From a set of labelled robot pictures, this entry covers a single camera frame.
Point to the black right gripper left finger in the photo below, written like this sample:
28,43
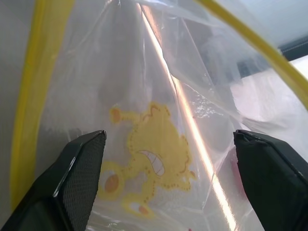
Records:
72,178

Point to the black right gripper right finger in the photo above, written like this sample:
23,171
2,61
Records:
272,178

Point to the clear yellow-trimmed plastic bag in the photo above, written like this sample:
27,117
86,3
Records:
154,101

